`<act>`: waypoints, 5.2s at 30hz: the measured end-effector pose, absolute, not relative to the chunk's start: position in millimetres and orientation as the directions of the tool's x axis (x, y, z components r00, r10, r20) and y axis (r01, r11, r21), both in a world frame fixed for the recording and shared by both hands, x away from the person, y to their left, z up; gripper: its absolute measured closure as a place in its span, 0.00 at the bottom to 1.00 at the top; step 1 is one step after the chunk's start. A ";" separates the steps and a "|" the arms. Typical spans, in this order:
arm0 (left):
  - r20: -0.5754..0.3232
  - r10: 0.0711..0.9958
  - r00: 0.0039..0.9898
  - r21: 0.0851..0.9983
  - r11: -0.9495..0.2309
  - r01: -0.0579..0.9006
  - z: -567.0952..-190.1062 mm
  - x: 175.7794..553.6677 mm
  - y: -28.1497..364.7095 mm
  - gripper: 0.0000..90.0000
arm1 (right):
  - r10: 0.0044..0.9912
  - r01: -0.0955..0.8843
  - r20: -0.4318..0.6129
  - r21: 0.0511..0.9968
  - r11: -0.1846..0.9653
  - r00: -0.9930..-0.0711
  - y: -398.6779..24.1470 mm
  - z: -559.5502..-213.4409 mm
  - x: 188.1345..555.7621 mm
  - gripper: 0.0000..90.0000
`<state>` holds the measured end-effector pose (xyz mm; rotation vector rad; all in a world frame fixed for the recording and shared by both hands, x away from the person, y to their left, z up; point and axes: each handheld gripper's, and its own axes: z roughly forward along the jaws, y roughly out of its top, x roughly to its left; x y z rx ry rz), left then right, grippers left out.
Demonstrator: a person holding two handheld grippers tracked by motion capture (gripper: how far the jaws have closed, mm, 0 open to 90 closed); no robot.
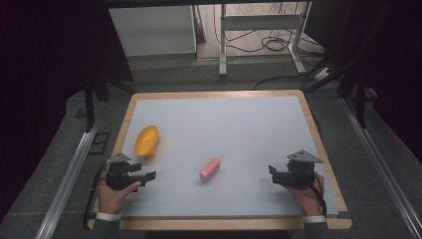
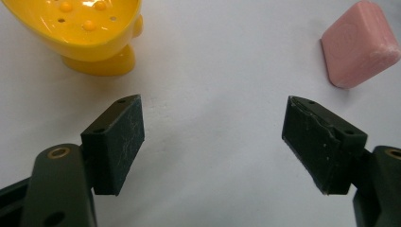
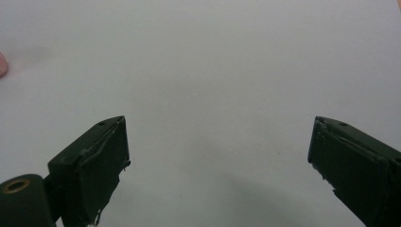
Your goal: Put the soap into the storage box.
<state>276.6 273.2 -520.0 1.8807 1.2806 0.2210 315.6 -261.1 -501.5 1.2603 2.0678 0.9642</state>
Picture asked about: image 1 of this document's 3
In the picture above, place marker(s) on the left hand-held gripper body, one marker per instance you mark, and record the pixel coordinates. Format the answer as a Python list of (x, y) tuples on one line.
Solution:
[(116, 176)]

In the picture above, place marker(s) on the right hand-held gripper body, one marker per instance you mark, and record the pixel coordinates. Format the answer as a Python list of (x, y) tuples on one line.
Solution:
[(298, 174)]

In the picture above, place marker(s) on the person's left hand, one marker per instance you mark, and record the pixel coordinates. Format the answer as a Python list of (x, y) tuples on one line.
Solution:
[(111, 199)]

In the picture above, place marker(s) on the person's right hand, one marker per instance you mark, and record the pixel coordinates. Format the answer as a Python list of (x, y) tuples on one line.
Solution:
[(312, 200)]

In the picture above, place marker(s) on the yellow bowl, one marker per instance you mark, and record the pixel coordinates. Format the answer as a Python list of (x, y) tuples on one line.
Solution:
[(146, 141)]

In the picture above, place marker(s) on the white table mat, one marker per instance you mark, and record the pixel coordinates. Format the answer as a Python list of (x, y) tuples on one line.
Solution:
[(232, 132)]

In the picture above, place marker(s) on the pink soap bar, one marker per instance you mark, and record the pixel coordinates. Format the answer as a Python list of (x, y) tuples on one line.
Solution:
[(209, 170)]

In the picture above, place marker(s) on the white power strip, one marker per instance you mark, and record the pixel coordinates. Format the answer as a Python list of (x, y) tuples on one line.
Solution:
[(322, 74)]

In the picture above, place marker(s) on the black tripod stand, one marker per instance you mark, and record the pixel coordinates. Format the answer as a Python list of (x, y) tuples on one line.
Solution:
[(351, 73)]

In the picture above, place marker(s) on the dark curtain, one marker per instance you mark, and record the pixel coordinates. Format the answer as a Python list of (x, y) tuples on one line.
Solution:
[(49, 66), (391, 66)]

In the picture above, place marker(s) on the white cabinet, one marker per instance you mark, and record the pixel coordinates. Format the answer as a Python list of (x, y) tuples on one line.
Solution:
[(152, 30)]

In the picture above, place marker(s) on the aluminium rail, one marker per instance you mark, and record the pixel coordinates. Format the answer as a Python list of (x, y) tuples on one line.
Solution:
[(384, 166), (66, 186)]

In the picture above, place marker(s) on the white metal desk frame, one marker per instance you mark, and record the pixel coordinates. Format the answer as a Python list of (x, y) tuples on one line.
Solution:
[(262, 22)]

